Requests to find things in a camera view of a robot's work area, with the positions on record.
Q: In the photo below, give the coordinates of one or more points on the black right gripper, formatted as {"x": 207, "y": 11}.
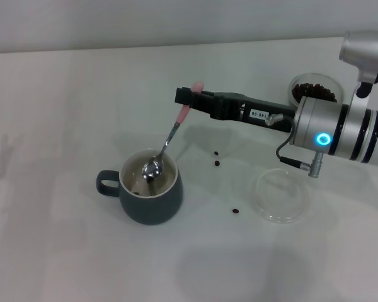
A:
{"x": 233, "y": 108}

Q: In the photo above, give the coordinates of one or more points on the dark blue-grey ceramic mug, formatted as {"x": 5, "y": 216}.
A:
{"x": 151, "y": 210}

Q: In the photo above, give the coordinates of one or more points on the double-walled clear glass cup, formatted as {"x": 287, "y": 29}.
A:
{"x": 297, "y": 82}

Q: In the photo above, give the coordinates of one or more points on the pile of dark coffee beans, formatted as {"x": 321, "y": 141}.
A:
{"x": 315, "y": 91}

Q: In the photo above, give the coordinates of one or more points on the small clear glass dish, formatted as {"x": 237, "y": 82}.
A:
{"x": 283, "y": 207}

